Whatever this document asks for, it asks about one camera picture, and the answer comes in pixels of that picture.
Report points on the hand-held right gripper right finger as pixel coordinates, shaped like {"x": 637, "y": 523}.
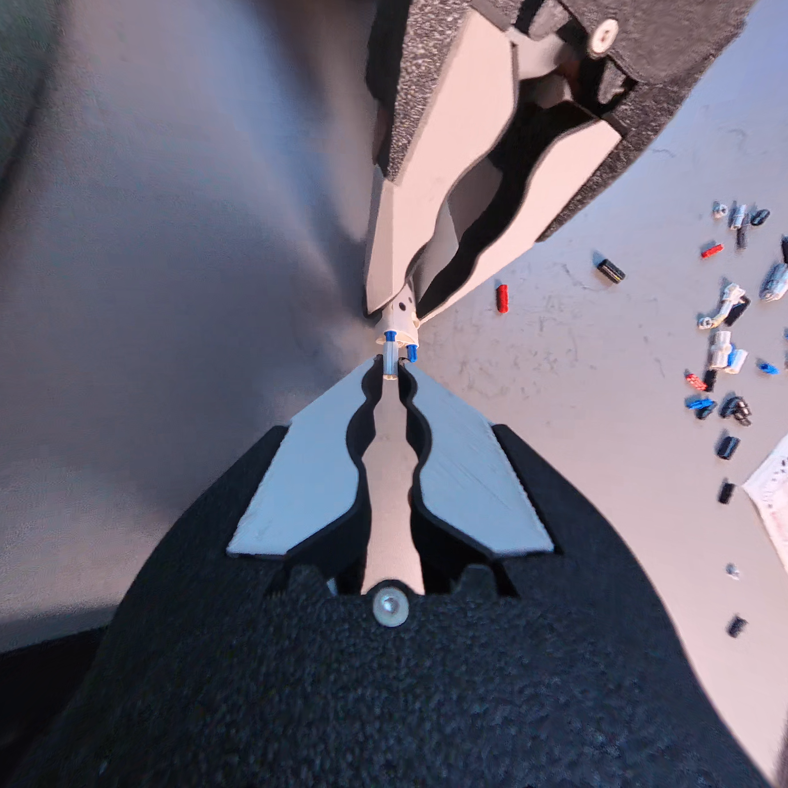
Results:
{"x": 480, "y": 486}

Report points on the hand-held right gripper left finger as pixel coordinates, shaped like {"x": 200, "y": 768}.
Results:
{"x": 301, "y": 492}

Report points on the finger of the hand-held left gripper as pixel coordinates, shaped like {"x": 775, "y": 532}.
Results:
{"x": 468, "y": 111}
{"x": 554, "y": 178}

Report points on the black toy tube connector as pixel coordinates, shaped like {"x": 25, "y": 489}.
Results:
{"x": 728, "y": 446}
{"x": 609, "y": 269}

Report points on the white toy tube connector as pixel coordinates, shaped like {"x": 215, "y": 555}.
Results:
{"x": 740, "y": 362}
{"x": 391, "y": 366}

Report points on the white spotted toy panel assembly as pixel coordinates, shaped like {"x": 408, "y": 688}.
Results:
{"x": 400, "y": 317}

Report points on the red toy axle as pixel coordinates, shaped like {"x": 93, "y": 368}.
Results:
{"x": 502, "y": 298}
{"x": 695, "y": 380}
{"x": 712, "y": 250}

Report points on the dark grey toy pin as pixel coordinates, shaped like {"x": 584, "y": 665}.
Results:
{"x": 743, "y": 237}

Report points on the white toy connector with hole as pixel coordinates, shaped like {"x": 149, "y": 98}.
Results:
{"x": 720, "y": 349}

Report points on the toy sticker sheet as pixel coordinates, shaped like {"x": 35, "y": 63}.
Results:
{"x": 772, "y": 492}

